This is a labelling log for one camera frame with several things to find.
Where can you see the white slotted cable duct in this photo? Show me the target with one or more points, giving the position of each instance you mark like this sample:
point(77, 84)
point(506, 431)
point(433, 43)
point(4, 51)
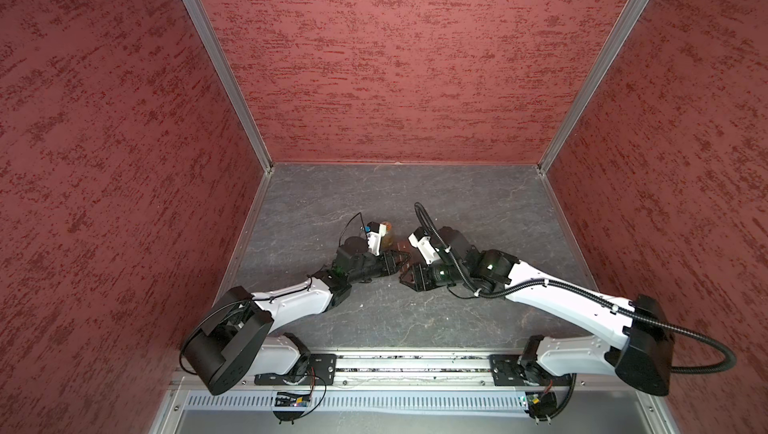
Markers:
point(505, 403)

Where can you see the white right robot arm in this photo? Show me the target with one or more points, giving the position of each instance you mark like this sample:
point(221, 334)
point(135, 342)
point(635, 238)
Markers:
point(624, 338)

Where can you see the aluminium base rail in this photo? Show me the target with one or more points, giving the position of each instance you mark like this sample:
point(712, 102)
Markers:
point(420, 369)

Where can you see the aluminium corner post right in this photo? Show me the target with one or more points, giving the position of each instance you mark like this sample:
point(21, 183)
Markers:
point(618, 35)

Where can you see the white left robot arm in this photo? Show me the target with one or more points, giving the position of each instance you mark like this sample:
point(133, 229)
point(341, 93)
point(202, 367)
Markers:
point(238, 338)

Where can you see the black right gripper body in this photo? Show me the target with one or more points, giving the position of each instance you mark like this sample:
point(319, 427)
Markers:
point(436, 275)

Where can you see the aluminium corner post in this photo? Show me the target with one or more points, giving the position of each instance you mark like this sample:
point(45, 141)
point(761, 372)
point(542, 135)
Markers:
point(217, 56)
point(618, 35)

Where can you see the aluminium corner post left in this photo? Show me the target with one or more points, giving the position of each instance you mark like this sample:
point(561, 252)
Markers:
point(217, 56)

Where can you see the clear pill bottle gold lid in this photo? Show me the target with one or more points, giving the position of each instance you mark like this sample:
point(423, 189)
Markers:
point(389, 236)

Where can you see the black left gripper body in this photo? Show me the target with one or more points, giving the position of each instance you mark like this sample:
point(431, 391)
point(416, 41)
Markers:
point(374, 266)

